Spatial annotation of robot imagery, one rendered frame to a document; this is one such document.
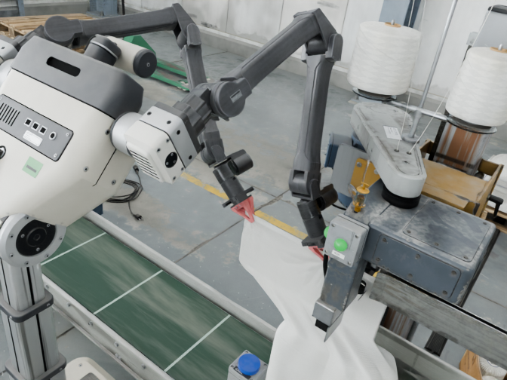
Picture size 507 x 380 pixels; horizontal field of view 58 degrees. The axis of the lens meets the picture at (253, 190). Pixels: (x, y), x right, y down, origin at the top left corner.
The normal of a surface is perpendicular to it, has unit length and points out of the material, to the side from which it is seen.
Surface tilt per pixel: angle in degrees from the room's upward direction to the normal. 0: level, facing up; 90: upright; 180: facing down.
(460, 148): 90
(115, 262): 0
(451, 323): 90
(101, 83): 50
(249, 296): 0
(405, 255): 90
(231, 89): 71
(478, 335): 90
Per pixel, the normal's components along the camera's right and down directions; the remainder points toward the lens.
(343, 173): -0.59, 0.34
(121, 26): 0.43, -0.10
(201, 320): 0.12, -0.86
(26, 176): -0.37, -0.29
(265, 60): 0.64, 0.09
